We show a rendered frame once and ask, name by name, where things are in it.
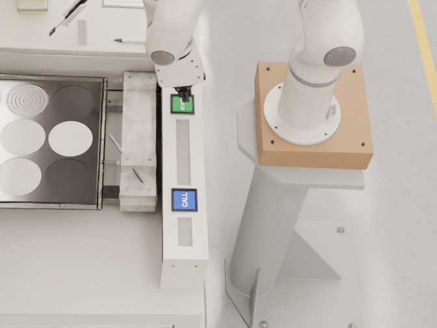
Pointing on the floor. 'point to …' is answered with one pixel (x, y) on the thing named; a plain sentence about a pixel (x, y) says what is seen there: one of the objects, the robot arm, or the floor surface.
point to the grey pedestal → (291, 247)
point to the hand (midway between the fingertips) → (185, 92)
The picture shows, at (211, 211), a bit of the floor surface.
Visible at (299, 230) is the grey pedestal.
